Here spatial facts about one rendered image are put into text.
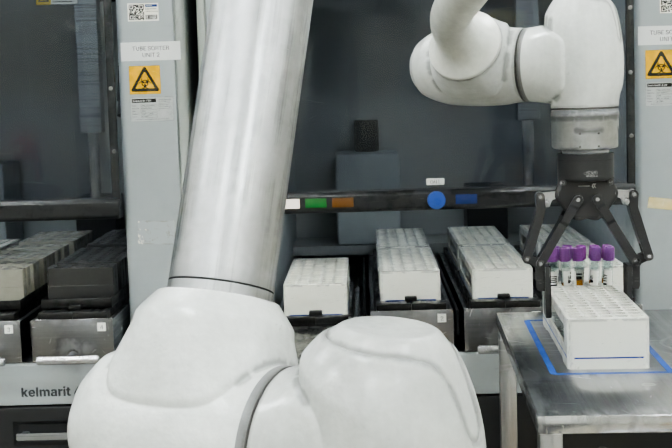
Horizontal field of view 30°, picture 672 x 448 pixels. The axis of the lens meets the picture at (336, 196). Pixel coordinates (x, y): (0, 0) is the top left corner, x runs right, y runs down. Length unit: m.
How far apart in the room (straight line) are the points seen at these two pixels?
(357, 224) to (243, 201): 1.57
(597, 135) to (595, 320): 0.26
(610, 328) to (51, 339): 0.96
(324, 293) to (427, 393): 0.97
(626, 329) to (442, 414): 0.59
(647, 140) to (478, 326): 0.42
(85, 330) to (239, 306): 0.99
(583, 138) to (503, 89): 0.13
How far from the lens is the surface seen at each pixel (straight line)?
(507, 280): 2.09
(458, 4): 1.55
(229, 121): 1.18
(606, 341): 1.57
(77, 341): 2.11
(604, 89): 1.68
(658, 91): 2.16
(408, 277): 2.07
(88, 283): 2.16
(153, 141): 2.13
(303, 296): 1.97
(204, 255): 1.15
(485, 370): 2.07
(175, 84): 2.12
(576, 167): 1.69
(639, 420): 1.38
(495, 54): 1.68
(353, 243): 2.73
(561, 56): 1.67
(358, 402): 1.01
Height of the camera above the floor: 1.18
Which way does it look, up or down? 5 degrees down
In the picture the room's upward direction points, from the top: 2 degrees counter-clockwise
